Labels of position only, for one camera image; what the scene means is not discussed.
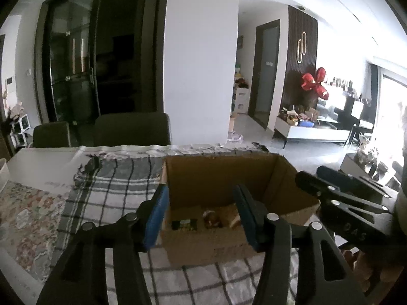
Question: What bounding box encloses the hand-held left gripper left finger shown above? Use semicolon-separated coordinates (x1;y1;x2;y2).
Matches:
36;182;170;305

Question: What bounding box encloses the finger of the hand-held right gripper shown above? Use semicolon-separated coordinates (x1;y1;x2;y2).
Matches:
316;165;399;199
295;171;393;217

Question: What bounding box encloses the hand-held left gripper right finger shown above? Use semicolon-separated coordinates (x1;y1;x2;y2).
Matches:
233;184;369;305

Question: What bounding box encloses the orange white snack packet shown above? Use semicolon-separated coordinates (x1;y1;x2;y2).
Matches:
223;205;242;228

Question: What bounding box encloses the shiny dark snack packet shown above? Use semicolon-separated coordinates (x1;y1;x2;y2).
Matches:
171;219;198;231

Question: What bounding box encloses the round brown pastry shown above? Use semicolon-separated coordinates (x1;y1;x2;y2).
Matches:
203;209;223;228

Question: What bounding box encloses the brown cardboard box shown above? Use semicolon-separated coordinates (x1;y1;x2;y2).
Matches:
159;152;321;266

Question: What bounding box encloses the white coffee table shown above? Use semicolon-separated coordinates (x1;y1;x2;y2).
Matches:
340;154;382;176

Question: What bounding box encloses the white low cabinet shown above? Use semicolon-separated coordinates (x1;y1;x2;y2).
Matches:
273;116;352;148

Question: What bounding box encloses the grey plaid tablecloth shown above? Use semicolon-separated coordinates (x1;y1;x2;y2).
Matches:
60;152;318;305

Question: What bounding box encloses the pile of gift boxes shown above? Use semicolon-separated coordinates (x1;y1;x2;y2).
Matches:
280;106;318;128

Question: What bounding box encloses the white lace table cover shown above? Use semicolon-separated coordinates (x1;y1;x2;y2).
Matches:
75;143;271;166

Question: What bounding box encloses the dark dining chair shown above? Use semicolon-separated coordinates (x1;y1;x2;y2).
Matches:
94;113;172;147
33;121;70;148

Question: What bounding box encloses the red bow balloon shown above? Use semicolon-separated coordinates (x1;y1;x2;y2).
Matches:
301;67;330;100

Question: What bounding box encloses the white cube shelf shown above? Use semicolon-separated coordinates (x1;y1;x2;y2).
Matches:
234;67;250;115

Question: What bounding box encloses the dark framed glass door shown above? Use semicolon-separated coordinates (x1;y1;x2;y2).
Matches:
248;19;281;130

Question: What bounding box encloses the floral table mat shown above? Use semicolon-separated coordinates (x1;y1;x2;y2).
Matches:
0;179;69;283

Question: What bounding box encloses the white storage shelf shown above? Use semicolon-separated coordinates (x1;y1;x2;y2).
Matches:
9;116;34;148

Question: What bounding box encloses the dark glass sliding door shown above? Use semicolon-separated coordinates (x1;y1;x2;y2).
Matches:
35;0;166;124

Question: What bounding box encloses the gold wall ornament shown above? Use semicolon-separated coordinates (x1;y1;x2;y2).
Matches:
297;32;308;63

